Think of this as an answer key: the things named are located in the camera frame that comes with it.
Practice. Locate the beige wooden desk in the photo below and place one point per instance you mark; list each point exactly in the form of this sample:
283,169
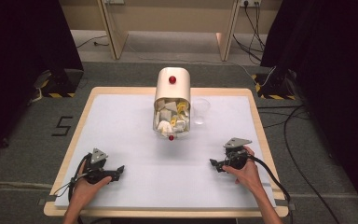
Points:
174,15

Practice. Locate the beige bin with trash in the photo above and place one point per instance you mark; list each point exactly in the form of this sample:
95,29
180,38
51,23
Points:
172,88

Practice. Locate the black curtain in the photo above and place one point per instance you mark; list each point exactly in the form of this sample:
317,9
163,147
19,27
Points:
332,77
18,62

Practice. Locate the white table mat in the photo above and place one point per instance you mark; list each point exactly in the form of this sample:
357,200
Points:
136,155

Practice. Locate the person's left hand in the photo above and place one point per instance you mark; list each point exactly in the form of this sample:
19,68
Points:
85,186

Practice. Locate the white wall socket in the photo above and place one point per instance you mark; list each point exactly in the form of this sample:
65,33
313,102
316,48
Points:
250,2

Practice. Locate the pile of tea bags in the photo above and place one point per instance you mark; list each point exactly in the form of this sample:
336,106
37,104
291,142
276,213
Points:
171,116

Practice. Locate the clear plastic cup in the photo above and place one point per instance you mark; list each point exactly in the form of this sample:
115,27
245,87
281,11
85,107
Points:
201,109

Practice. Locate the wooden table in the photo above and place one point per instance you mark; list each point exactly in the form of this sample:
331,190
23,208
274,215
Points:
74,130

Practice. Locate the black yellow striped stand base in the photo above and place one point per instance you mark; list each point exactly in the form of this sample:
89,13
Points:
273,87
60,82

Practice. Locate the person's right hand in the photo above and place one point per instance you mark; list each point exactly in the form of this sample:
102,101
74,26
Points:
247,175

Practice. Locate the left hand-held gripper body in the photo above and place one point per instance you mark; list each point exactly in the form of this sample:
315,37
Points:
97,169

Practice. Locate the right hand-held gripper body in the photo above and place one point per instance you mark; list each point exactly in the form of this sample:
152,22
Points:
236,155

